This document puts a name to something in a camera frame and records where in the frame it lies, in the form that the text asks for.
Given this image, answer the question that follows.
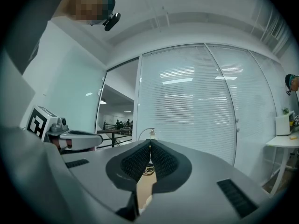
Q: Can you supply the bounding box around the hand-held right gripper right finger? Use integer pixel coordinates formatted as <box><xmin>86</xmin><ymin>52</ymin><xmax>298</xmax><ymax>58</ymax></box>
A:
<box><xmin>139</xmin><ymin>139</ymin><xmax>193</xmax><ymax>216</ymax></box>

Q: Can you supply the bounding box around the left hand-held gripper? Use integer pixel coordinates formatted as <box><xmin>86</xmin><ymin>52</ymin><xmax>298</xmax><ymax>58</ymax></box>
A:
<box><xmin>26</xmin><ymin>105</ymin><xmax>104</xmax><ymax>154</ymax></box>

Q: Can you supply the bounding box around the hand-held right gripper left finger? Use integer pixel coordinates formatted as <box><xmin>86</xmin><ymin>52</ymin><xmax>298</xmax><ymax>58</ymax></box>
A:
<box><xmin>105</xmin><ymin>139</ymin><xmax>152</xmax><ymax>222</ymax></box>

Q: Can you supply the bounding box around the person's left hand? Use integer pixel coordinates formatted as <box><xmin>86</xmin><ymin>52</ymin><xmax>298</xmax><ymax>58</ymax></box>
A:
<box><xmin>51</xmin><ymin>138</ymin><xmax>97</xmax><ymax>152</ymax></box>

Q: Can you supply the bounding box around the dark metal railing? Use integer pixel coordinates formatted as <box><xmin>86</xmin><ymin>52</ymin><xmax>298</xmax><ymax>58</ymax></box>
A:
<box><xmin>96</xmin><ymin>122</ymin><xmax>134</xmax><ymax>148</ymax></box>

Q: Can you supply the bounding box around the group of distant people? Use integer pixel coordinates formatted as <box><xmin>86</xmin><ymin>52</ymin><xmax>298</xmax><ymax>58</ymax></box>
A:
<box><xmin>114</xmin><ymin>118</ymin><xmax>134</xmax><ymax>131</ymax></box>

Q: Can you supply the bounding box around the white window blind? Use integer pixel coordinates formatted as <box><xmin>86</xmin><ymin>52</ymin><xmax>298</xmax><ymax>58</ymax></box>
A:
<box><xmin>136</xmin><ymin>43</ymin><xmax>237</xmax><ymax>167</ymax></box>
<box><xmin>206</xmin><ymin>43</ymin><xmax>278</xmax><ymax>185</ymax></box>

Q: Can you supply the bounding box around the white side table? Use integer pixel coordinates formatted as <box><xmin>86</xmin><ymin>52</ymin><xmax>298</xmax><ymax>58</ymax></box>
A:
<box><xmin>265</xmin><ymin>130</ymin><xmax>299</xmax><ymax>196</ymax></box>

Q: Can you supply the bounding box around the white box appliance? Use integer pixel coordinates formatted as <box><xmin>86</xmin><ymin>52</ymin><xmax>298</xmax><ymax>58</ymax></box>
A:
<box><xmin>274</xmin><ymin>110</ymin><xmax>296</xmax><ymax>136</ymax></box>

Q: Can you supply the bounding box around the black coiled cable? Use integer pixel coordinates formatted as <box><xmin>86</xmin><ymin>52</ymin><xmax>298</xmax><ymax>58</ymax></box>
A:
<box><xmin>142</xmin><ymin>163</ymin><xmax>156</xmax><ymax>176</ymax></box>

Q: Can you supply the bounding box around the white curved cable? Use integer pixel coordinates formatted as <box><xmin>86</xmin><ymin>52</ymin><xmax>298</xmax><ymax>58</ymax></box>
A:
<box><xmin>138</xmin><ymin>127</ymin><xmax>157</xmax><ymax>141</ymax></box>

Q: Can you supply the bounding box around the black head camera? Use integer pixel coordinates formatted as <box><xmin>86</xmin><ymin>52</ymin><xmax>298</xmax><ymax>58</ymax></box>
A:
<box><xmin>102</xmin><ymin>12</ymin><xmax>122</xmax><ymax>32</ymax></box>

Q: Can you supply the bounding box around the teal head strap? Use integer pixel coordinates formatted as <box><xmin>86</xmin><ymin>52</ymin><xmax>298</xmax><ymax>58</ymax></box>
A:
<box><xmin>99</xmin><ymin>0</ymin><xmax>116</xmax><ymax>21</ymax></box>

